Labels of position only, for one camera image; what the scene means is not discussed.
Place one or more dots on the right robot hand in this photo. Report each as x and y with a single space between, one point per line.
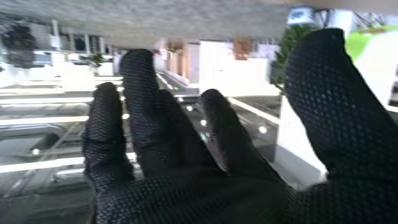
238 200

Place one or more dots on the green plant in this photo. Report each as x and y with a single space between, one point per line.
293 46

